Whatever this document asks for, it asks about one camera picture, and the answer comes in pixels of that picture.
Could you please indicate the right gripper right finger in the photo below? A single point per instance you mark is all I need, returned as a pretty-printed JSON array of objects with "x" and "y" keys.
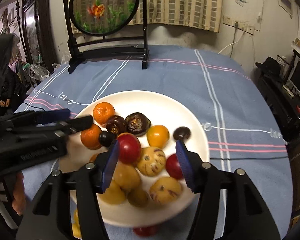
[{"x": 184, "y": 159}]

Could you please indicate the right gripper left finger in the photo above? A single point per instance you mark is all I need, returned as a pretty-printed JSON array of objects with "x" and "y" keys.
[{"x": 112, "y": 156}]

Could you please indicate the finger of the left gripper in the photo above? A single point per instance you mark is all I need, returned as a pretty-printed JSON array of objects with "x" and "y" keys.
[
  {"x": 75, "y": 125},
  {"x": 47, "y": 117}
]

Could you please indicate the tan pepino melon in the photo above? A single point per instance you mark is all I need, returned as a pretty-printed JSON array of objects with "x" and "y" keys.
[{"x": 126, "y": 176}]

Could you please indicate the large red plum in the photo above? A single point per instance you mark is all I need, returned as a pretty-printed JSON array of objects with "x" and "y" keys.
[{"x": 130, "y": 148}]

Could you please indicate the dark purple small fruit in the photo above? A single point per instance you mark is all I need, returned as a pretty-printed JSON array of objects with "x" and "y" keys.
[{"x": 105, "y": 138}]

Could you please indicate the large striped pepino melon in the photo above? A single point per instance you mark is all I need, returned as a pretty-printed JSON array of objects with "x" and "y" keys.
[{"x": 152, "y": 161}]

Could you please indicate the small longan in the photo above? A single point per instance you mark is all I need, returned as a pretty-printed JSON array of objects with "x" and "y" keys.
[{"x": 138, "y": 197}]

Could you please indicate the dark chestnut fruit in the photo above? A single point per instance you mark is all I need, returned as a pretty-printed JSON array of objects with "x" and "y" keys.
[{"x": 116, "y": 125}]

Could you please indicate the red cherry tomato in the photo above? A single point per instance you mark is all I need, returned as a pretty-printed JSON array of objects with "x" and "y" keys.
[{"x": 147, "y": 231}]

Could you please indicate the orange tangerine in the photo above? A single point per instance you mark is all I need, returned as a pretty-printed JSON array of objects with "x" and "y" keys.
[{"x": 93, "y": 157}]

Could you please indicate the medium striped pepino melon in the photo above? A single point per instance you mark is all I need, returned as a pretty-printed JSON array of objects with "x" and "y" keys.
[{"x": 165, "y": 190}]

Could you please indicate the green orange tomato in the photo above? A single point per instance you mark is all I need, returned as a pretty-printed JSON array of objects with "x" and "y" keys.
[{"x": 75, "y": 226}]

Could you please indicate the person's left hand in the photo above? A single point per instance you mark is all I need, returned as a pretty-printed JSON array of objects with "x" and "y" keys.
[{"x": 19, "y": 202}]

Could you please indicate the red plum on plate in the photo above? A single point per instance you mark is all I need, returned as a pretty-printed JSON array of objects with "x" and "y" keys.
[{"x": 173, "y": 167}]

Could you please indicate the orange tangerine plate front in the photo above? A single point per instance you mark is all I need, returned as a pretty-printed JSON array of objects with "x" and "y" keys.
[{"x": 89, "y": 137}]

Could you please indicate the orange tangerine plate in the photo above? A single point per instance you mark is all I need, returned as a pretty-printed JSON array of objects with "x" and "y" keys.
[
  {"x": 89, "y": 137},
  {"x": 102, "y": 112}
]

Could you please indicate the dark small fruit plate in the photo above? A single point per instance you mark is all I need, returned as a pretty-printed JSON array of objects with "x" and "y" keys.
[{"x": 182, "y": 133}]

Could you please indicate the pale peeled round fruit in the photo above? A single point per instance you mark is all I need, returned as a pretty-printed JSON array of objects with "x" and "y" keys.
[{"x": 113, "y": 194}]

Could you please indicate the orange tangerine plate back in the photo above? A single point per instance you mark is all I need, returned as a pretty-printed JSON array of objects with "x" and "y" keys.
[{"x": 102, "y": 112}]

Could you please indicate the yellow orange tomato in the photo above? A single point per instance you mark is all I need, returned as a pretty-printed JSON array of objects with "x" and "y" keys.
[{"x": 158, "y": 136}]

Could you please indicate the seated person in black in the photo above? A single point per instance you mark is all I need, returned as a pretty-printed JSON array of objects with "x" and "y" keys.
[{"x": 13, "y": 92}]

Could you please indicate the clear plastic bag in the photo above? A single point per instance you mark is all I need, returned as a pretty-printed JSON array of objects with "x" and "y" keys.
[{"x": 38, "y": 72}]

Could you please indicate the white oval plate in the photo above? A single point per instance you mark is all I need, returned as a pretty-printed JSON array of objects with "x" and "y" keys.
[{"x": 146, "y": 187}]

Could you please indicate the dark brown mangosteen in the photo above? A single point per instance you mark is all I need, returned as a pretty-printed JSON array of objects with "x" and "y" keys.
[{"x": 137, "y": 124}]

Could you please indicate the round goldfish screen ornament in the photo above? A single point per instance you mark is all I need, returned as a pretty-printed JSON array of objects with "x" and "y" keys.
[{"x": 92, "y": 24}]

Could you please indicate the dark framed mirror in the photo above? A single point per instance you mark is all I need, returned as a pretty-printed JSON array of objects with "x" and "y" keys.
[{"x": 37, "y": 32}]

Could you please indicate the black hat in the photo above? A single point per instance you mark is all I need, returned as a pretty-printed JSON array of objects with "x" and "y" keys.
[{"x": 270, "y": 68}]

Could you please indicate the checkered curtain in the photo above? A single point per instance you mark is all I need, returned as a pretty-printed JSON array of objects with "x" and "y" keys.
[{"x": 200, "y": 14}]

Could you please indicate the wall power strip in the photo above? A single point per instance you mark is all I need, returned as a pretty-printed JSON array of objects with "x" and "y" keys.
[{"x": 244, "y": 26}]

